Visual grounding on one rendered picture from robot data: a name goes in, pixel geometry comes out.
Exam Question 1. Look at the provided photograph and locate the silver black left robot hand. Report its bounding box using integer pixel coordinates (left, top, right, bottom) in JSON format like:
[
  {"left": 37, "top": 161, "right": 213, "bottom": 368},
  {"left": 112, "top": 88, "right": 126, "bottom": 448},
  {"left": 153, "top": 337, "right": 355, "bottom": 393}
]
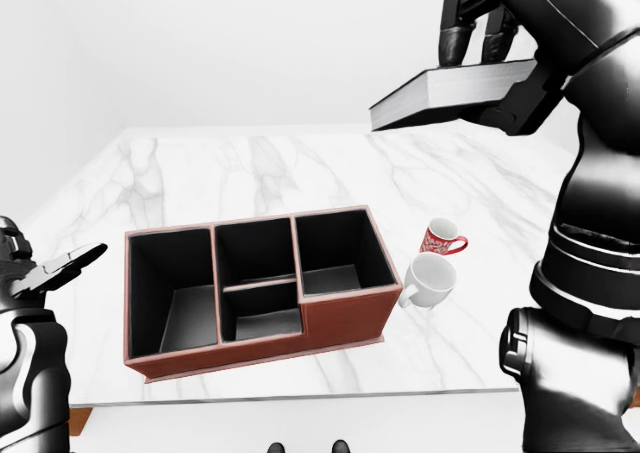
[{"left": 0, "top": 215, "right": 109, "bottom": 314}]

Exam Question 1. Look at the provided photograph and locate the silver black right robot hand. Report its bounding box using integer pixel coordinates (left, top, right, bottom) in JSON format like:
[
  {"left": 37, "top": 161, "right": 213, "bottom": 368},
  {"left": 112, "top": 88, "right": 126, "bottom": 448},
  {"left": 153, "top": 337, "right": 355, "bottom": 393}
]
[{"left": 438, "top": 0, "right": 640, "bottom": 137}]

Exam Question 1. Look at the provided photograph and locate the dark hardcover book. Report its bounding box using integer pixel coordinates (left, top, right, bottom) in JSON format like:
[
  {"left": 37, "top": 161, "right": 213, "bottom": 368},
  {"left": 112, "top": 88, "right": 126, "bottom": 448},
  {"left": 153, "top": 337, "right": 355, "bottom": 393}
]
[{"left": 368, "top": 58, "right": 539, "bottom": 134}]

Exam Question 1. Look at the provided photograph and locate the red-brown desk caddy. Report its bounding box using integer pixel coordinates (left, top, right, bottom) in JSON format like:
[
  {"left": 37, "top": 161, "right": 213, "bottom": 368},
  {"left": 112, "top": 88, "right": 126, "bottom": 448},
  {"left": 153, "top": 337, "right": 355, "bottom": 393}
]
[{"left": 122, "top": 204, "right": 405, "bottom": 385}]

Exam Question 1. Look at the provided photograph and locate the brown wooden table leg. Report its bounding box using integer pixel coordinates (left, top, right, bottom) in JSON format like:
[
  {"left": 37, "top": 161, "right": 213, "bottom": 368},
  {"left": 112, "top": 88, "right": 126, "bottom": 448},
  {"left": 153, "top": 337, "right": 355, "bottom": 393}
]
[{"left": 69, "top": 407, "right": 95, "bottom": 439}]

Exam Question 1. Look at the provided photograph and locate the red patterned mug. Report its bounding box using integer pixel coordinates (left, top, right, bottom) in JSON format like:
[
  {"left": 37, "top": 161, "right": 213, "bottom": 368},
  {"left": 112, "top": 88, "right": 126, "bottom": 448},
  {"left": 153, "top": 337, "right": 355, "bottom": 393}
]
[{"left": 418, "top": 216, "right": 470, "bottom": 258}]

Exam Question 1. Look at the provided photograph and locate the white mug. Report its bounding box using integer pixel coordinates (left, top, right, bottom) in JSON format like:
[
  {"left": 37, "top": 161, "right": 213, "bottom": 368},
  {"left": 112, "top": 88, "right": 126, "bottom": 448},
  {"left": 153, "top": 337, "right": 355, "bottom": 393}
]
[{"left": 397, "top": 251, "right": 458, "bottom": 311}]

